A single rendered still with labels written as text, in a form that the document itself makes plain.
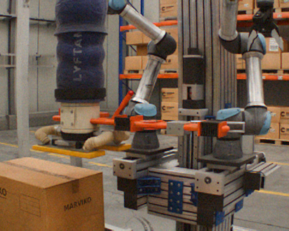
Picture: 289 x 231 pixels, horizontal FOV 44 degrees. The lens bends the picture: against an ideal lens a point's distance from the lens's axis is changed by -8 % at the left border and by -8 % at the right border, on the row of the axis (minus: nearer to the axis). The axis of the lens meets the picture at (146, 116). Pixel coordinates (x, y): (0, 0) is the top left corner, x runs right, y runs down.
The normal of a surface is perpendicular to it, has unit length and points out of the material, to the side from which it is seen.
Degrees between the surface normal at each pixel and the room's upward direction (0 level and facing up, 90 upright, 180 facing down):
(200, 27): 90
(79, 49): 70
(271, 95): 90
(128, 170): 90
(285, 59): 89
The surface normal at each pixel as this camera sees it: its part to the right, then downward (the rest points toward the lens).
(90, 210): 0.84, 0.05
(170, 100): -0.61, 0.12
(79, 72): 0.25, -0.18
